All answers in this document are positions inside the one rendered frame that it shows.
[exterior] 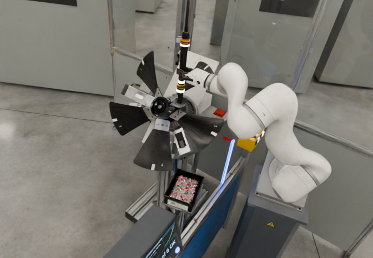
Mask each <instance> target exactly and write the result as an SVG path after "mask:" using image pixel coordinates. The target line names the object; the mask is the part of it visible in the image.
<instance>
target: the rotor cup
mask: <svg viewBox="0 0 373 258"><path fill-rule="evenodd" d="M159 105H161V106H162V107H161V108H160V109H159V108H158V106H159ZM150 110H151V113H152V114H153V115H154V116H155V117H158V118H160V119H164V120H168V121H170V123H171V122H173V121H175V120H174V119H171V118H169V116H170V115H171V114H173V113H174V112H175V111H177V110H178V108H177V107H175V106H174V105H173V102H171V100H170V99H167V98H165V97H157V98H155V99H154V100H153V101H152V103H151V105H150ZM169 111H171V113H170V112H169Z"/></svg>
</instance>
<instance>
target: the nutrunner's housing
mask: <svg viewBox="0 0 373 258"><path fill-rule="evenodd" d="M182 39H189V31H188V26H185V27H184V31H183V32H182ZM182 101H183V93H178V92H177V103H178V104H181V103H182Z"/></svg>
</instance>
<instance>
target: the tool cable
mask: <svg viewBox="0 0 373 258"><path fill-rule="evenodd" d="M189 5H190V0H187V5H186V17H185V26H187V25H188V17H189ZM180 52H181V47H180V51H179V54H180Z"/></svg>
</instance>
